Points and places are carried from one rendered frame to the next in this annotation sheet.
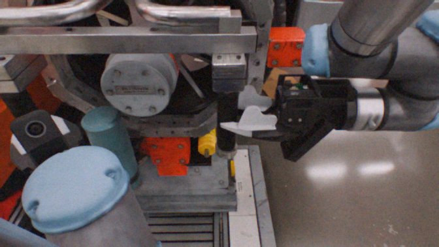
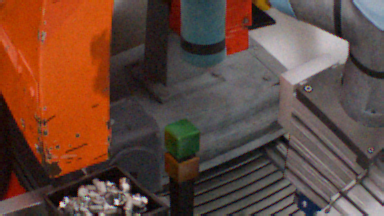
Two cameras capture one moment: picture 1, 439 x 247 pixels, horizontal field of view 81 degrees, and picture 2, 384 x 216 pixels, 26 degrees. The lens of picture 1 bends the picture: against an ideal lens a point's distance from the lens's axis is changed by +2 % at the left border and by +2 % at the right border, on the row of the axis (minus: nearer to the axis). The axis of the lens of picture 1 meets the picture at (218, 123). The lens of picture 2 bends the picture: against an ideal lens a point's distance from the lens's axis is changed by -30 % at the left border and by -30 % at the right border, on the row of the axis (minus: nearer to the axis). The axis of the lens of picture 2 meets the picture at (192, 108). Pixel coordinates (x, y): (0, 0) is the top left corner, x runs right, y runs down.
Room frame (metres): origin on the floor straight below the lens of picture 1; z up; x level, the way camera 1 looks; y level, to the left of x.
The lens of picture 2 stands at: (-1.00, 1.24, 1.67)
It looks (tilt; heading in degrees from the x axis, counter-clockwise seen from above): 37 degrees down; 327
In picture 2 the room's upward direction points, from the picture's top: 1 degrees clockwise
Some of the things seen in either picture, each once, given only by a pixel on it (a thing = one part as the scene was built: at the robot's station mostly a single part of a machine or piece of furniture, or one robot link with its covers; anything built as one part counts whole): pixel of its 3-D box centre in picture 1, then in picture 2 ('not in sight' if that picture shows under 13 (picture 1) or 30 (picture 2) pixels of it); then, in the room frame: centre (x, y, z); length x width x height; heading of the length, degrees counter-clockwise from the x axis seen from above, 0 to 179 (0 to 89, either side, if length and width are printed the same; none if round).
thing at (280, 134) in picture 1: (275, 127); not in sight; (0.31, -0.10, 0.83); 0.09 x 0.05 x 0.02; 99
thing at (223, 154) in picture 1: (227, 121); not in sight; (0.34, -0.02, 0.83); 0.04 x 0.04 x 0.16
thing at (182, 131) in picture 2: not in sight; (182, 138); (0.10, 0.55, 0.64); 0.04 x 0.04 x 0.04; 1
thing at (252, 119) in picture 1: (249, 119); not in sight; (0.31, -0.05, 0.86); 0.09 x 0.03 x 0.06; 99
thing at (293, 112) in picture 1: (309, 106); not in sight; (0.34, -0.16, 0.86); 0.12 x 0.08 x 0.09; 91
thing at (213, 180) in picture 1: (181, 146); (174, 38); (0.74, 0.16, 0.32); 0.40 x 0.30 x 0.28; 91
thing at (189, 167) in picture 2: not in sight; (181, 164); (0.10, 0.55, 0.59); 0.04 x 0.04 x 0.04; 1
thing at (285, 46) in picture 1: (283, 47); not in sight; (0.58, -0.16, 0.85); 0.09 x 0.08 x 0.07; 91
